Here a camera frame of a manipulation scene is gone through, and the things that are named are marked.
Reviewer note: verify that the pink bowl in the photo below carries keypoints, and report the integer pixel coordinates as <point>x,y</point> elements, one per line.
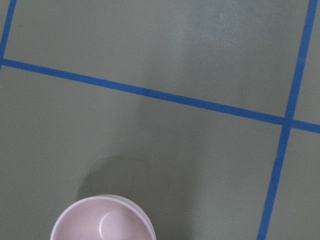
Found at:
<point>103,217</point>

